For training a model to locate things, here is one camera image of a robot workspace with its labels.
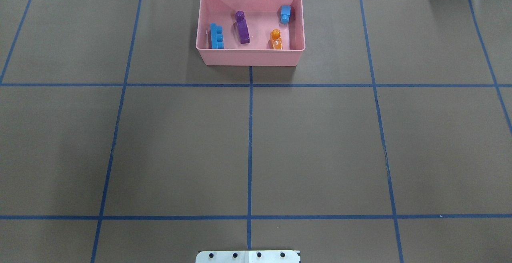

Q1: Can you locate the orange toy block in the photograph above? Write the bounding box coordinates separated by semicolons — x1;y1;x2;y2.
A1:
270;29;283;50

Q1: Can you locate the long blue toy block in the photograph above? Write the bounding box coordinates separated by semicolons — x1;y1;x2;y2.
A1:
210;23;224;49

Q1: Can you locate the purple toy block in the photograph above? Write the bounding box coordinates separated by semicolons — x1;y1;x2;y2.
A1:
235;10;250;44

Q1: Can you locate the pink plastic box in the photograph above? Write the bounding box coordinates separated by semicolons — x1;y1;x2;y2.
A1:
195;0;306;66

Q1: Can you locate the white camera stand base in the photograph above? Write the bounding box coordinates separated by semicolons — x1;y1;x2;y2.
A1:
195;250;301;263

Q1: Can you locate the small blue toy block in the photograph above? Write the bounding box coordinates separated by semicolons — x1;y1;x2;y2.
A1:
280;6;292;25

